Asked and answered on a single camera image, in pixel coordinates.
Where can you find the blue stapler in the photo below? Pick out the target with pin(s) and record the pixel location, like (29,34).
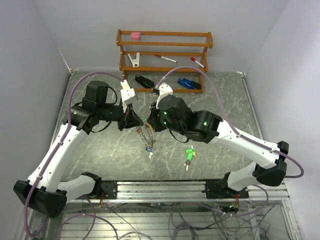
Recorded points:
(189,84)

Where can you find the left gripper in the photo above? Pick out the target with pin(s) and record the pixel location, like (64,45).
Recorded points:
(132,119)

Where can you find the yellow tag key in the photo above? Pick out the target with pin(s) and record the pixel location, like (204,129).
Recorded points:
(150,128)

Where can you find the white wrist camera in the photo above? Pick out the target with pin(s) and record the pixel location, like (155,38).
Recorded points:
(128,94)
(164,90)

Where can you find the pink eraser block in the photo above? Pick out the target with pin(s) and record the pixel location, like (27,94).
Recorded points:
(135,36)

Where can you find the wooden shelf rack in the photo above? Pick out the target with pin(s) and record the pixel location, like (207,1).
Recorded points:
(179,46)

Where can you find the red capped marker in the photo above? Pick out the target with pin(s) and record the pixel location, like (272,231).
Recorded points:
(197,62)

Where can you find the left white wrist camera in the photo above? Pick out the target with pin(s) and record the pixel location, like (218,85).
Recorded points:
(128,94)

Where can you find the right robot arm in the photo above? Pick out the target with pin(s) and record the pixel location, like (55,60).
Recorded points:
(268,166)

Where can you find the white clip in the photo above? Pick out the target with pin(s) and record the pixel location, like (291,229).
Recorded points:
(135,62)

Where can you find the blue key tag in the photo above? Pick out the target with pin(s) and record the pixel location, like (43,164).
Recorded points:
(149,150)

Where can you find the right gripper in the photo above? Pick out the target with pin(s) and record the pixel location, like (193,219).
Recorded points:
(153,119)

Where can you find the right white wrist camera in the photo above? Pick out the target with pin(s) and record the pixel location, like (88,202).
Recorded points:
(164,90)

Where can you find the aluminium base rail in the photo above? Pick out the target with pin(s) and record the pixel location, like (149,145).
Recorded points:
(166,191)

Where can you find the green tag key upper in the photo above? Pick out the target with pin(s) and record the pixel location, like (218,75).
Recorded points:
(191,152)

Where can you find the green tag key lower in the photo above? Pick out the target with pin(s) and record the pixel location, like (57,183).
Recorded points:
(188,161)

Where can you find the metal key ring disc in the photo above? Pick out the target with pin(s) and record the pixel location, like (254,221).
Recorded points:
(147,136)

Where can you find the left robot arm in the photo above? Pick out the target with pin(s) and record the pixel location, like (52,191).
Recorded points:
(44,191)

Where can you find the green key tag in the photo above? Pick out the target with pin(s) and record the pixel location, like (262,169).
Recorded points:
(144,118)

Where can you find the black stapler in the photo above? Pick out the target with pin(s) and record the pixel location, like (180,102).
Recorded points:
(144,82)

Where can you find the red white marker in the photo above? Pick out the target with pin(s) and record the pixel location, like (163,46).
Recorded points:
(165,58)

